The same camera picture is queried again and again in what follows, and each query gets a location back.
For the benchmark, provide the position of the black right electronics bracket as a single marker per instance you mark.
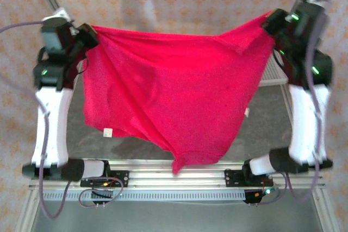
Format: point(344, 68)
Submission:
point(251, 196)

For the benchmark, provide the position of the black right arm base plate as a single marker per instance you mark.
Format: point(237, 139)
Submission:
point(231, 179)

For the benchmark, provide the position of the grey metal lower panel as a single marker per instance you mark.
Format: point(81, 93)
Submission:
point(174, 218)

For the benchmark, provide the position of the red t-shirt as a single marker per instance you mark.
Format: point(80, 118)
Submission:
point(174, 85)

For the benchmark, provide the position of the aluminium table side rail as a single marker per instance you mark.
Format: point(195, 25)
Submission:
point(286, 99)

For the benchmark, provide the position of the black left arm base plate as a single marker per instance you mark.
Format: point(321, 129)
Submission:
point(122, 177)

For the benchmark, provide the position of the white perforated plastic basket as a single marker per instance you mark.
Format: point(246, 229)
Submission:
point(273, 71)

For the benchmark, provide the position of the aluminium frame leg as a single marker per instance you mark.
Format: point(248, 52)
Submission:
point(327, 213)
point(25, 213)

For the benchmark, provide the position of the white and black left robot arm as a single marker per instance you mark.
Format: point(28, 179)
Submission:
point(53, 123)

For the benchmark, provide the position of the aluminium mounting rail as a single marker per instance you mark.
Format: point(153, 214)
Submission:
point(152, 179)

